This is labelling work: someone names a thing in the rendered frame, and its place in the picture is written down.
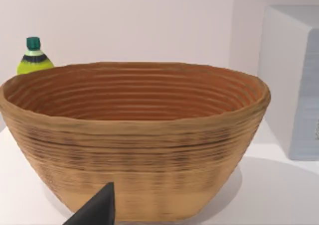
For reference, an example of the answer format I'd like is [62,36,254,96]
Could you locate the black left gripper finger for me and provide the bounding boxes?
[61,182,116,225]

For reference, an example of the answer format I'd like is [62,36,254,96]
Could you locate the brown woven basket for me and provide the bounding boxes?
[0,61,271,222]

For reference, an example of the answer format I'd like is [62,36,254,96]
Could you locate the green bottle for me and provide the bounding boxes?
[16,36,55,76]

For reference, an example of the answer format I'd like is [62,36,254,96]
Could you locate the pale grey cabinet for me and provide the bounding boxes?
[257,4,319,161]

